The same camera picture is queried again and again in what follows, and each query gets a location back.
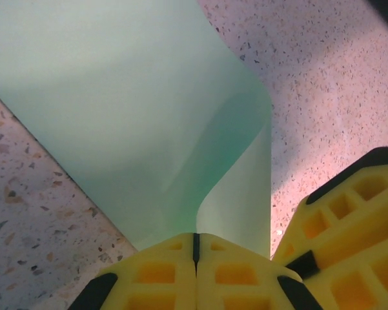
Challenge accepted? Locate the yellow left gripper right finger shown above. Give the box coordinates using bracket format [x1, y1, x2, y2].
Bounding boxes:
[196, 232, 323, 310]

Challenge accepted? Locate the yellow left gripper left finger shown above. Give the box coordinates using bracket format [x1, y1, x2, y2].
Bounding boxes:
[70, 232, 198, 310]

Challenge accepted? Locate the light green paper sheet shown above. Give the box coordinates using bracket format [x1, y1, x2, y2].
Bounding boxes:
[0, 0, 274, 259]

